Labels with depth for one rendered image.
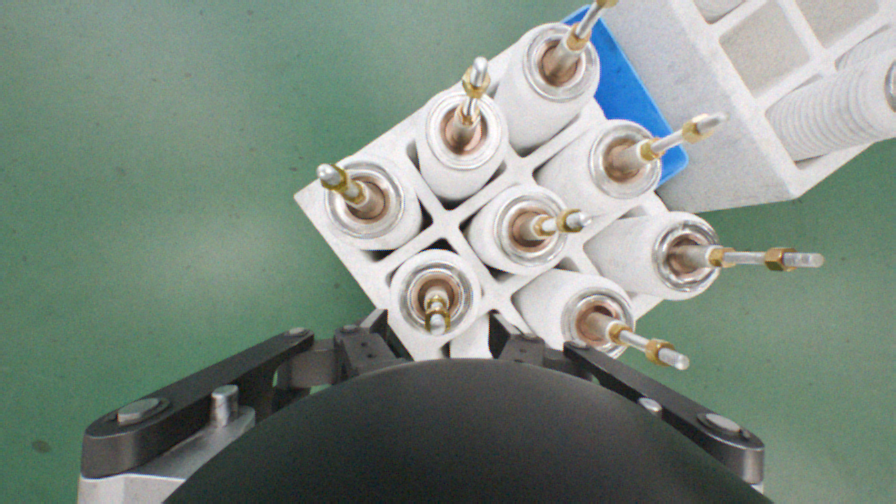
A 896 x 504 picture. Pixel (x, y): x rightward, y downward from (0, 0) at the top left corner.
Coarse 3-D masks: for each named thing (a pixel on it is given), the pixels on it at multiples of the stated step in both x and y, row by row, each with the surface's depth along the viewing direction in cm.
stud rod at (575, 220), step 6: (570, 216) 17; (576, 216) 16; (582, 216) 16; (588, 216) 16; (546, 222) 21; (552, 222) 19; (570, 222) 17; (576, 222) 16; (582, 222) 16; (588, 222) 16; (546, 228) 21; (552, 228) 20
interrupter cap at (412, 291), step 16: (416, 272) 24; (432, 272) 24; (448, 272) 24; (400, 288) 24; (416, 288) 24; (448, 288) 25; (464, 288) 24; (400, 304) 24; (416, 304) 24; (464, 304) 24; (416, 320) 24; (464, 320) 24
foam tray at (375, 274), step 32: (576, 128) 32; (416, 160) 38; (512, 160) 32; (544, 160) 32; (416, 192) 31; (480, 192) 32; (320, 224) 31; (448, 224) 32; (608, 224) 33; (352, 256) 31; (384, 256) 42; (576, 256) 33; (384, 288) 31; (512, 288) 32; (512, 320) 32; (416, 352) 32; (448, 352) 39
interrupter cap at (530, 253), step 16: (528, 192) 25; (512, 208) 25; (528, 208) 25; (544, 208) 25; (560, 208) 25; (496, 224) 24; (512, 224) 25; (496, 240) 24; (512, 240) 25; (528, 240) 25; (544, 240) 25; (560, 240) 25; (512, 256) 25; (528, 256) 25; (544, 256) 25
